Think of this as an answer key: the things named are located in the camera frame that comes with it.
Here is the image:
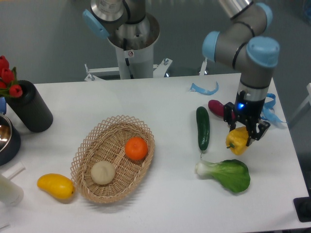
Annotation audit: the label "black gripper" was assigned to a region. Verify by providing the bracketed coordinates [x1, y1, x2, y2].
[223, 91, 270, 147]

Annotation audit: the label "yellow bell pepper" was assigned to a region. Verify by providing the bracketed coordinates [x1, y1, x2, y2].
[225, 126, 249, 155]

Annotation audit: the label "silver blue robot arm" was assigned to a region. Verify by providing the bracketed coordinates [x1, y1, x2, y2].
[202, 0, 280, 146]

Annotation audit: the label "tangled blue tape strip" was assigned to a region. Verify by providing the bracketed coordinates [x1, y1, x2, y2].
[260, 93, 286, 123]

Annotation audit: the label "purple sweet potato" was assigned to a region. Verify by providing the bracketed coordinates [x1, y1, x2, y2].
[208, 100, 225, 118]

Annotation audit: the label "green cucumber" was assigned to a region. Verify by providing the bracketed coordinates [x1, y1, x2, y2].
[196, 106, 210, 151]

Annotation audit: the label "green bok choy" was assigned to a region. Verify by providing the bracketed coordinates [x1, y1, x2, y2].
[195, 159, 251, 193]

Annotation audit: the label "black device at table corner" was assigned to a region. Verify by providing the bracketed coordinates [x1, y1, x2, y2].
[294, 197, 311, 222]

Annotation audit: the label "orange tangerine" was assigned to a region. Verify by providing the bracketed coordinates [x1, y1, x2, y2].
[125, 137, 148, 160]

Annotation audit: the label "woven wicker basket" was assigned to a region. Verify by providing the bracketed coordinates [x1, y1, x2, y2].
[70, 115, 155, 203]

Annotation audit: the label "beige steamed bun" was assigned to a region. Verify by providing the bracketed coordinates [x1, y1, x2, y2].
[90, 161, 115, 185]

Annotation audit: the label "yellow mango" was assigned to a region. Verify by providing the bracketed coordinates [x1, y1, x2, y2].
[37, 173, 75, 200]

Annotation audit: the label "black cylindrical vase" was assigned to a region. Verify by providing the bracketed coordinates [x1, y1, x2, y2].
[5, 80, 53, 133]

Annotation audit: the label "white block on table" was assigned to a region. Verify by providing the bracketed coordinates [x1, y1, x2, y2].
[2, 162, 25, 180]

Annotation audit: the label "dark metal bowl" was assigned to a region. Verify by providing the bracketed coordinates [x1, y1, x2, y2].
[0, 114, 21, 166]

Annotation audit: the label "red artificial tulips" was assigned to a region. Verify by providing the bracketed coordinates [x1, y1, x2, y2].
[0, 55, 23, 98]

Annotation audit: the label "white plastic bottle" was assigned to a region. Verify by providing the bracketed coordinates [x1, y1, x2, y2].
[0, 174, 24, 206]

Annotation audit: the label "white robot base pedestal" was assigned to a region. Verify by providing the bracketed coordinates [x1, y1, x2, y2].
[82, 0, 209, 82]

